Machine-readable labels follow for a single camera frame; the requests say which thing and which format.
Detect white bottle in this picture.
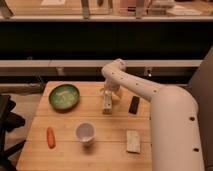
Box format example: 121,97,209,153
103,90,112,114

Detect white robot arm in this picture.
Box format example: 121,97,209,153
101,59,205,171

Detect black rectangular block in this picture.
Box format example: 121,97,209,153
129,96,140,114

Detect green bowl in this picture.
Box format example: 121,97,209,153
48,84,80,110

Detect white cup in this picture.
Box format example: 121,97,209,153
75,122,95,147

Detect white sponge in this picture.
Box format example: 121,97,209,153
126,130,141,153

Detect orange carrot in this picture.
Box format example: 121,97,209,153
47,127,56,149

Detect black chair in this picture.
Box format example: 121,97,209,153
0,95,25,171

